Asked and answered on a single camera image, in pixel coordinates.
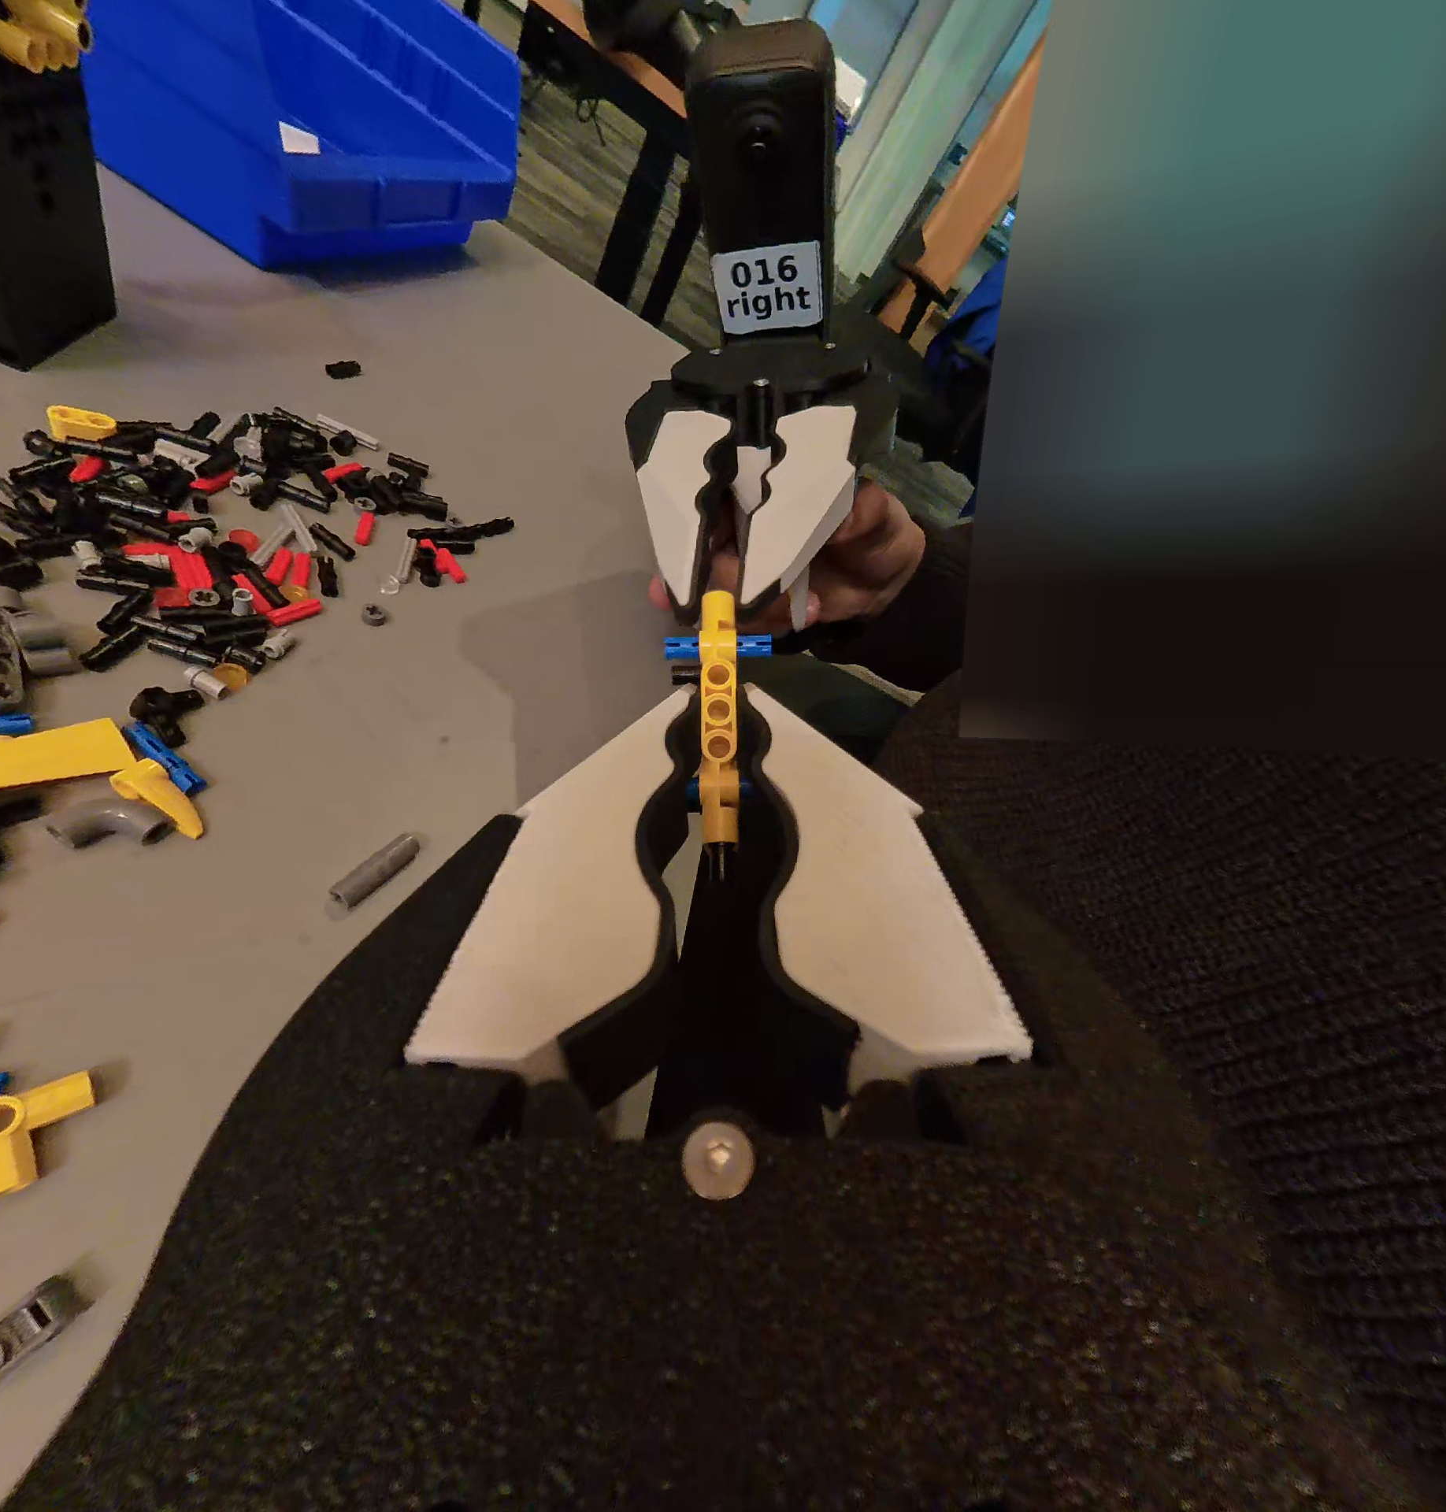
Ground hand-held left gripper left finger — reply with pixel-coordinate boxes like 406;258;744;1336
406;684;703;1115

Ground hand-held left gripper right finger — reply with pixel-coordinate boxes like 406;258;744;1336
743;684;1036;1109

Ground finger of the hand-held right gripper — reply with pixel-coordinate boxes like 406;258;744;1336
740;404;860;619
633;407;736;628

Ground yellow brick assembly blue pins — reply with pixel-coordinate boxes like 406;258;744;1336
664;592;776;882

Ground pile of mixed toy bricks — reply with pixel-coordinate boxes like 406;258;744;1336
0;585;212;947

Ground person's right hand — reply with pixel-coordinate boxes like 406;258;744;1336
792;472;928;640

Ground wooden desk black legs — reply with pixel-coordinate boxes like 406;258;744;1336
881;34;1050;339
522;0;708;339

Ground dark grey axle connector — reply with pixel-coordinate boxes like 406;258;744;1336
324;833;423;912

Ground blue jacket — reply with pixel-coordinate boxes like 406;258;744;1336
923;252;1013;398

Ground person's black sweater torso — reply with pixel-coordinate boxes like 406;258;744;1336
869;680;1446;1512

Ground blue storage bin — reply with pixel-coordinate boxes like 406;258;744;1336
81;0;524;273

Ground pile of black red pins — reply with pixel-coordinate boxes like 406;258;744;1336
0;404;518;703

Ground yellow angled connector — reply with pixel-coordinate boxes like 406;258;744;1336
0;1067;99;1207

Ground grey perforated beam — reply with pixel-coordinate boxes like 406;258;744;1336
0;1273;95;1396

